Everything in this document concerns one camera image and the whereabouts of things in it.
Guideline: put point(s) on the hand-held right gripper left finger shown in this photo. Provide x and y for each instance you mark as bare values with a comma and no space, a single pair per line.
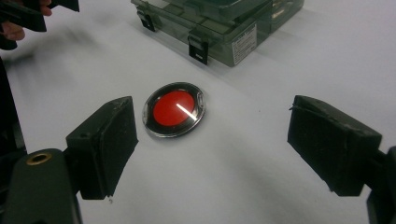
102,149

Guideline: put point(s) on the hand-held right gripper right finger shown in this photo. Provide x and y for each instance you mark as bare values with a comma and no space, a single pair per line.
333,146

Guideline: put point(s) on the round red black case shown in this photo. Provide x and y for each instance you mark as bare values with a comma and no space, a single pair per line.
172,109

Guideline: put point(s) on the grey transparent organizer box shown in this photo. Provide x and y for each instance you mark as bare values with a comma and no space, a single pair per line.
224,34

